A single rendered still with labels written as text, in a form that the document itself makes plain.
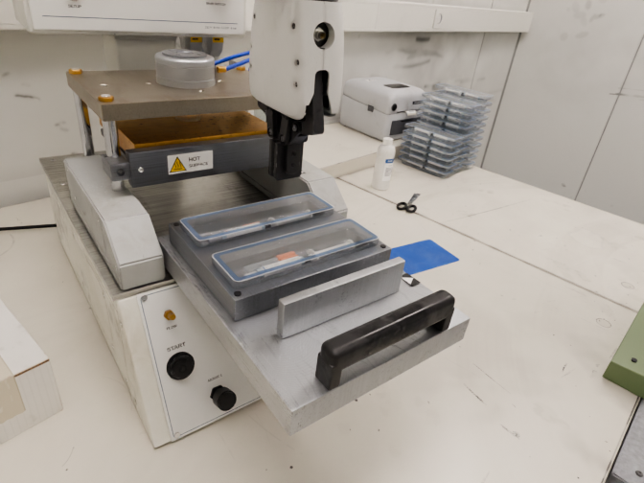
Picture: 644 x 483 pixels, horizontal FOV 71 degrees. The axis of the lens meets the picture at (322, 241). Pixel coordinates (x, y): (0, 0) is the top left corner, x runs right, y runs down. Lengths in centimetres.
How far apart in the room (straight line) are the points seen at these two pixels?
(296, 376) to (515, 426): 41
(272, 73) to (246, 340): 24
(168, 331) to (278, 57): 33
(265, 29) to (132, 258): 28
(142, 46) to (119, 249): 40
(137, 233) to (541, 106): 267
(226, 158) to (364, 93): 104
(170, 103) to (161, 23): 24
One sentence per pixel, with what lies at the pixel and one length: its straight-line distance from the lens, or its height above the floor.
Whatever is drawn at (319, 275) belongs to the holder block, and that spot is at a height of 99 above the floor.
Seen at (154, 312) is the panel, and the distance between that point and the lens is 57.
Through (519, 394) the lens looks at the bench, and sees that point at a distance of 77.
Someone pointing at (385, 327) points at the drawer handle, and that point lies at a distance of 39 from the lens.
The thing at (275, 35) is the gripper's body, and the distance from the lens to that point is 43.
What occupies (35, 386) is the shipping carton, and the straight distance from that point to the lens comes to 65.
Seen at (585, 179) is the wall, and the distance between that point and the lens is 299.
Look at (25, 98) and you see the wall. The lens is 119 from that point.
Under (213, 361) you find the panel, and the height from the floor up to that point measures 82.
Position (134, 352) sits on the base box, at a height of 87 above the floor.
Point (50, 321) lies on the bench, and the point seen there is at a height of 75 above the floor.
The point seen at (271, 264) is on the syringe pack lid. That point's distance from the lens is 45.
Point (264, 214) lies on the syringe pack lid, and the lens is 55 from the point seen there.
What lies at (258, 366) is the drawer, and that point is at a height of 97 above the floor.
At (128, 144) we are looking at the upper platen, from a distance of 63.
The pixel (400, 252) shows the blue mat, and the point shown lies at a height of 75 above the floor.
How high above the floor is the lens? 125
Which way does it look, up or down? 30 degrees down
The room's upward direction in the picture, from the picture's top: 7 degrees clockwise
